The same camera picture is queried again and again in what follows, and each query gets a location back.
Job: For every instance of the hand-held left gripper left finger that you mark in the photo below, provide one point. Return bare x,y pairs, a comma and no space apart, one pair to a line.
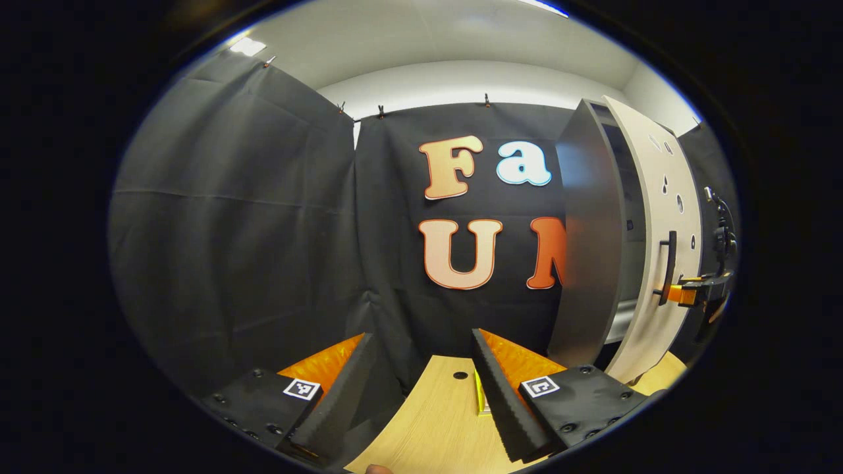
342,395

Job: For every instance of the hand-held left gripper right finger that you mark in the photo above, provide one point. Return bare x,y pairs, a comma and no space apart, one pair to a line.
504,401

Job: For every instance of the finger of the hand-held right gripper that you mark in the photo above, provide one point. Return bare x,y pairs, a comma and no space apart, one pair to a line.
681,294

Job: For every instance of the beige cabinet door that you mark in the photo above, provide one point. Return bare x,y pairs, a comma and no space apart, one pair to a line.
658,197

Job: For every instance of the black backdrop cloth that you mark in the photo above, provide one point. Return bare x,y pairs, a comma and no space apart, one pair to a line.
230,230

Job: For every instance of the row of black cloth clips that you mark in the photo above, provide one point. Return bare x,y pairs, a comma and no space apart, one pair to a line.
487,100

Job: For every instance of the ceiling light panel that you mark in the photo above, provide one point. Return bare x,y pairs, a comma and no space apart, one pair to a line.
543,6
248,47

